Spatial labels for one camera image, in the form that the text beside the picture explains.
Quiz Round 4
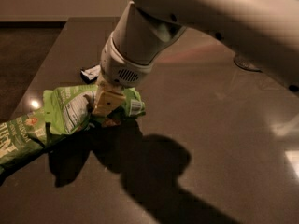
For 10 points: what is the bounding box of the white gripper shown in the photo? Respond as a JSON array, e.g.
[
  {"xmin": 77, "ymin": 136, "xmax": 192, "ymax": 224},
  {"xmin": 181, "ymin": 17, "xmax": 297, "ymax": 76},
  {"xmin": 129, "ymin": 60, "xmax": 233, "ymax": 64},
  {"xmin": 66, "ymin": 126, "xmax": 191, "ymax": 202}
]
[{"xmin": 93, "ymin": 33, "xmax": 153, "ymax": 116}]

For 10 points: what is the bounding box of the green jalapeno chip bag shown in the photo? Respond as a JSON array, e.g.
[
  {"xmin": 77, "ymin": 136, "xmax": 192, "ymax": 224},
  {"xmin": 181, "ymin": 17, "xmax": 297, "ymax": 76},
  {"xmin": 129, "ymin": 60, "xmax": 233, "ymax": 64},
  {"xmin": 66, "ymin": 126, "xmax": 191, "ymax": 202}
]
[{"xmin": 0, "ymin": 108, "xmax": 47, "ymax": 175}]

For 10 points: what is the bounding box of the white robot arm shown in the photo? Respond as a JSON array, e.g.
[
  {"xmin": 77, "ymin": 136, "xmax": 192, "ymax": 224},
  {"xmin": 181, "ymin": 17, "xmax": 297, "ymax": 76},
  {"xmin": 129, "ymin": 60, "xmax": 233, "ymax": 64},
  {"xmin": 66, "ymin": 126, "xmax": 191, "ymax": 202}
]
[{"xmin": 93, "ymin": 0, "xmax": 299, "ymax": 117}]

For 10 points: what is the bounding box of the black white snack bar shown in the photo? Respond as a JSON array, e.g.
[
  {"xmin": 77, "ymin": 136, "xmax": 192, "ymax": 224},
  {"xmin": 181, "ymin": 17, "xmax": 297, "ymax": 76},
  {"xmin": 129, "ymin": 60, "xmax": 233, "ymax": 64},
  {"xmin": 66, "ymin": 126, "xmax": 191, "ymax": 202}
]
[{"xmin": 80, "ymin": 64, "xmax": 100, "ymax": 84}]

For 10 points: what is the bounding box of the green rice chip bag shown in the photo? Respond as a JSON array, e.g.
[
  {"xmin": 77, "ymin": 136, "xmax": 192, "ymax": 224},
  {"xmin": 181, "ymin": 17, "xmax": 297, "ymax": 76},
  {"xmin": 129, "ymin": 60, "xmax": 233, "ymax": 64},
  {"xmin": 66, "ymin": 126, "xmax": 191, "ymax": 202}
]
[{"xmin": 43, "ymin": 84, "xmax": 145, "ymax": 135}]

